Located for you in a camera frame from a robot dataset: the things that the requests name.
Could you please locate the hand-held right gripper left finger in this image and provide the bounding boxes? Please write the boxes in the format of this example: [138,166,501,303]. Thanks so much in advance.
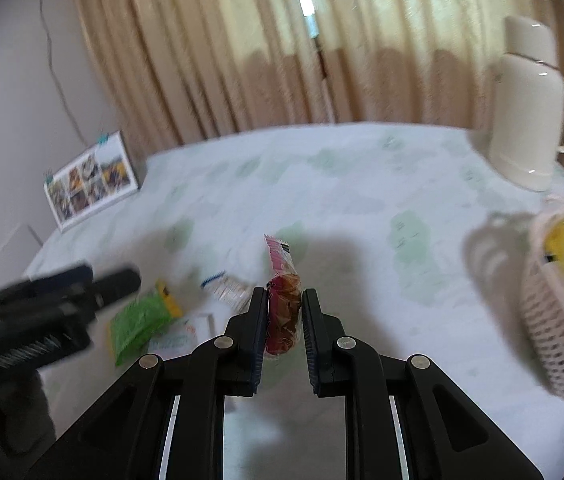
[24,287,269,480]

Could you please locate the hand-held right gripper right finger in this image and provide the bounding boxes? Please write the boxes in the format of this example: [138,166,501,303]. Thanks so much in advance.
[302,287,545,480]

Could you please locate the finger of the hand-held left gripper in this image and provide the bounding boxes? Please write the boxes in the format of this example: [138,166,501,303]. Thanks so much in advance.
[89,268,142,307]
[23,263,96,302]

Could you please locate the pink brown snack packet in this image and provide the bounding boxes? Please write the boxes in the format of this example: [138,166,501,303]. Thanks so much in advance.
[263,234,303,356]

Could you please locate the white plastic perforated basket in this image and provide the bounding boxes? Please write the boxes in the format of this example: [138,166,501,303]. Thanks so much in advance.
[519,195,564,405]

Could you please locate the green snack packet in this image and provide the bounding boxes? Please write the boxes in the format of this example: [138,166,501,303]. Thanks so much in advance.
[107,280,183,367]

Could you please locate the white paper snack packet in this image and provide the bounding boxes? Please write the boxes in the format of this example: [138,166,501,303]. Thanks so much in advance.
[147,312,215,361]

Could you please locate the photo desk calendar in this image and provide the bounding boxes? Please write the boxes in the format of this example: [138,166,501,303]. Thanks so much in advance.
[43,130,140,233]

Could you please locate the white green printed tablecloth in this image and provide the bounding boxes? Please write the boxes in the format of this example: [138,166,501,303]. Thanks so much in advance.
[24,122,564,480]

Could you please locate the beige patterned curtain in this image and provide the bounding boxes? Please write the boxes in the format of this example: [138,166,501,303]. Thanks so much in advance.
[69,0,564,196]

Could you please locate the white thermos jug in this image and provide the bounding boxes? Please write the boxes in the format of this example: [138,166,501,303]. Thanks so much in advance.
[486,15,564,193]

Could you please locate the grey wall cable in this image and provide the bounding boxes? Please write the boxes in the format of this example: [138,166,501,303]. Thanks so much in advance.
[36,0,89,147]

